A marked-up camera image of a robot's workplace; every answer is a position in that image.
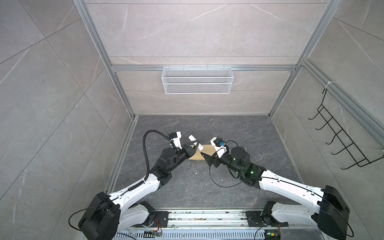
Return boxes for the tan paper envelope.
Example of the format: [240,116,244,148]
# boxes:
[190,145,216,161]

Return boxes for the white glue stick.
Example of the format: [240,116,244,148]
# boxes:
[189,135,198,146]

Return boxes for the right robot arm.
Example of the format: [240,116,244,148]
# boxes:
[201,146,354,240]

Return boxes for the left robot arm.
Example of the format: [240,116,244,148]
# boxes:
[78,143,204,240]

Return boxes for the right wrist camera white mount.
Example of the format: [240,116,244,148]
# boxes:
[210,137,228,159]

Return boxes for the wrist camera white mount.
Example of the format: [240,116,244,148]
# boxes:
[210,137,228,159]
[168,131,182,149]

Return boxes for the right black camera cable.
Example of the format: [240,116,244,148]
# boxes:
[208,139,265,189]

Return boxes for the black camera cable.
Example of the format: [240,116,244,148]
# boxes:
[142,129,172,182]
[208,139,265,189]

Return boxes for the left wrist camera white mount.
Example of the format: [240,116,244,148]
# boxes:
[168,131,182,149]

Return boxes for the left black camera cable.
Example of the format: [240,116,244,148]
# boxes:
[142,129,172,182]

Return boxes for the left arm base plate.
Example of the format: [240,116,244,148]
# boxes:
[149,211,170,228]

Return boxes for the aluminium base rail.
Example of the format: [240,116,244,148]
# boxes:
[131,209,332,232]

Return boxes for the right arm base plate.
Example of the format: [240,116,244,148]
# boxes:
[245,211,289,227]

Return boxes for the white wire mesh basket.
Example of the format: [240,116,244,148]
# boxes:
[162,67,234,95]

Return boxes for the slotted cable duct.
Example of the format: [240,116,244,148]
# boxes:
[113,230,266,240]

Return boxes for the black wire hook rack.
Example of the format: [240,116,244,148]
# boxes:
[308,89,384,170]

